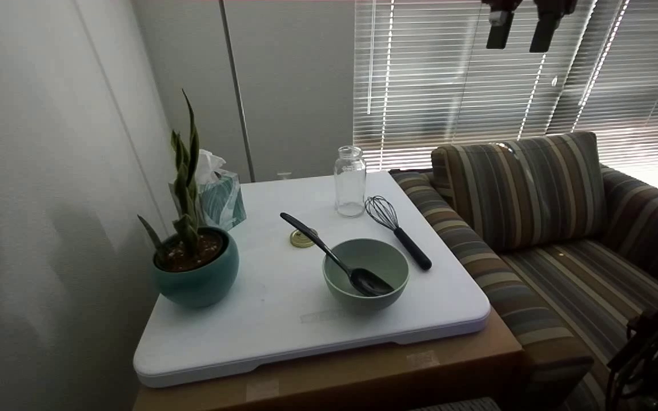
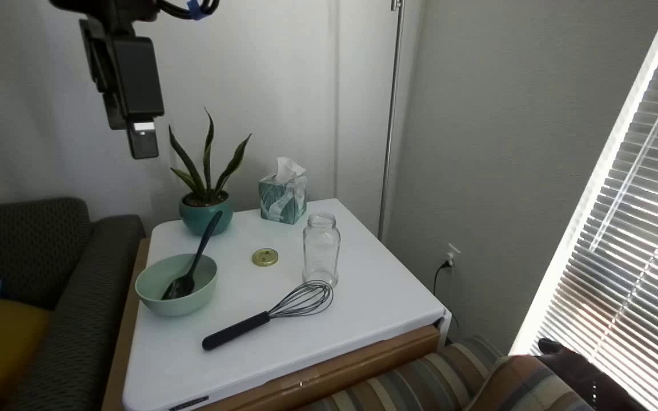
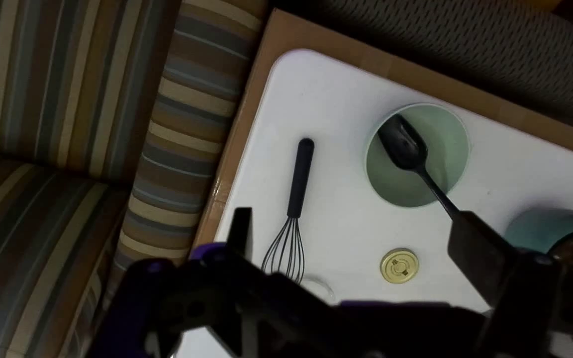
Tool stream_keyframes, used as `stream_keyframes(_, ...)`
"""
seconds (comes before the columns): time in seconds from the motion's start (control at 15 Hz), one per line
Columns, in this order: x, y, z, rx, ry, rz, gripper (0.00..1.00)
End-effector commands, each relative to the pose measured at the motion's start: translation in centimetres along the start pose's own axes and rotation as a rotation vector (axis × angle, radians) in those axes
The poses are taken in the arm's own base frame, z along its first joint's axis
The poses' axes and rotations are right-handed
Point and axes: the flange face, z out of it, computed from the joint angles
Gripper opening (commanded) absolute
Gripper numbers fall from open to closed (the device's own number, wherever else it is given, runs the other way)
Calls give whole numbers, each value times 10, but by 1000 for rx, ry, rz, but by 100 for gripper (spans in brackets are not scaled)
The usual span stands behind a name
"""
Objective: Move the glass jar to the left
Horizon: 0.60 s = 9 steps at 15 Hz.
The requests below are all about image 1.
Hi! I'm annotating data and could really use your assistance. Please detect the black metal stand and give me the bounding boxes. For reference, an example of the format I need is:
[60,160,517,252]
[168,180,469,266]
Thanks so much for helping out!
[604,271,658,411]

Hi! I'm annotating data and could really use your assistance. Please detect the striped sofa cushion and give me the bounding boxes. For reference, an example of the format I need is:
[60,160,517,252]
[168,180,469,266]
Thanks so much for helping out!
[430,131,607,256]

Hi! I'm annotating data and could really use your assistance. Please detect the black plastic spoon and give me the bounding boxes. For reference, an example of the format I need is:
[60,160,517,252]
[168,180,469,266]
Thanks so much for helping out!
[278,209,396,300]

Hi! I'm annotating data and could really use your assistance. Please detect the wooden table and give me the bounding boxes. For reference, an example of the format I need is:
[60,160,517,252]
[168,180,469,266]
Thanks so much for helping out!
[131,309,529,411]

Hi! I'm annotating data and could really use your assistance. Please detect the white table board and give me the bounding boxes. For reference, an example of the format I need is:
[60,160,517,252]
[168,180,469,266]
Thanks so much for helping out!
[131,169,493,390]

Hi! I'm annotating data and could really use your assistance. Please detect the white window blinds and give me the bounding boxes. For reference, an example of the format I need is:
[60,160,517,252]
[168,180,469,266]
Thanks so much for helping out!
[353,0,658,190]

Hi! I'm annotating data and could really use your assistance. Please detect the striped sofa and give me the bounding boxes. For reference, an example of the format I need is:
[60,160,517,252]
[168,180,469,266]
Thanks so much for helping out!
[389,161,658,411]

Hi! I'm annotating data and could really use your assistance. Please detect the pale green bowl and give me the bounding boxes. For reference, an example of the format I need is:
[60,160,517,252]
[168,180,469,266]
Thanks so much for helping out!
[322,238,412,312]

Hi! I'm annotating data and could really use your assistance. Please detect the clear glass jar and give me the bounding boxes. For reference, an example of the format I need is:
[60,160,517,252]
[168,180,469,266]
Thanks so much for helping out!
[331,143,370,219]

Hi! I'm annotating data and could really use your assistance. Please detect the green snake plant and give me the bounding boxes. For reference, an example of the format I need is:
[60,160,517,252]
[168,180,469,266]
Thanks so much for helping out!
[136,90,204,261]

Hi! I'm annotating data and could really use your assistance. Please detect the teal ceramic plant pot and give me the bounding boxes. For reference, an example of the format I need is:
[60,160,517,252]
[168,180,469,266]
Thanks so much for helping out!
[150,227,243,312]

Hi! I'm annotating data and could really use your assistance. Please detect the wire whisk black handle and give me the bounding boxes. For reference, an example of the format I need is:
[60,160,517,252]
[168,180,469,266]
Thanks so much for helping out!
[363,193,435,274]

